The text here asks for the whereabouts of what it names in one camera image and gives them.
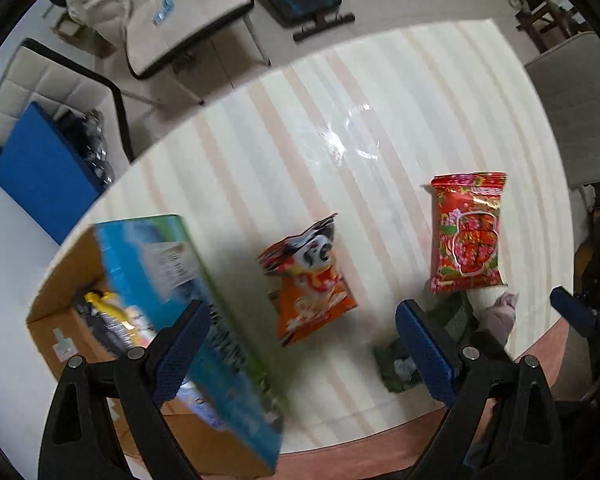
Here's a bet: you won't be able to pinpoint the orange cartoon snack packet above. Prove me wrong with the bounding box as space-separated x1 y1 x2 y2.
258 214 358 347

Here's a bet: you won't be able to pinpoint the black snack packet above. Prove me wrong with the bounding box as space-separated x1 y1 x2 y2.
72 289 137 356

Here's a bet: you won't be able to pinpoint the purple grey sock bundle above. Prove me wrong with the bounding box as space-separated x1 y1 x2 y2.
478 292 519 347

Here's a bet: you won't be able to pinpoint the white quilted chair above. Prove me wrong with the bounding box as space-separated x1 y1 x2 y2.
0 38 135 176

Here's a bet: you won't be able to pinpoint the open cardboard box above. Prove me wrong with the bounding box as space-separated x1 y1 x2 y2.
27 214 283 479

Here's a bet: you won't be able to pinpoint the brown wooden chair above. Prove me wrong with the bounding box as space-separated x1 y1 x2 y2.
512 0 593 53

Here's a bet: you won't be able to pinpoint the blue wrapper on seat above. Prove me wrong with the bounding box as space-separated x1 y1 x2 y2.
152 0 174 26

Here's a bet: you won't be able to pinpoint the chrome weight plates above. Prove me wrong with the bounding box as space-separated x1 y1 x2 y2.
56 110 114 188

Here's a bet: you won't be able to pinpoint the yellow mesh scrubber pouch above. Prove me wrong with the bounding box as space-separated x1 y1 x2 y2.
83 289 142 350

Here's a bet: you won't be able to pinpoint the green snack packet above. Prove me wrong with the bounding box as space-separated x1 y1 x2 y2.
373 292 478 400

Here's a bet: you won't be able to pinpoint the striped table mat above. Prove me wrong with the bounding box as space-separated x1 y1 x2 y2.
78 21 573 453

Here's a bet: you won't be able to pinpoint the grey shell chair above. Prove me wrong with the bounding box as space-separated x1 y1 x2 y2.
526 32 600 188

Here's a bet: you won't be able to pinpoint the red floral snack packet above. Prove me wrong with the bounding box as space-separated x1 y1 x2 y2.
430 172 506 294

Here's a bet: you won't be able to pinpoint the white chair with jacket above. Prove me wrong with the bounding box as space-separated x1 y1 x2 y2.
118 0 271 80

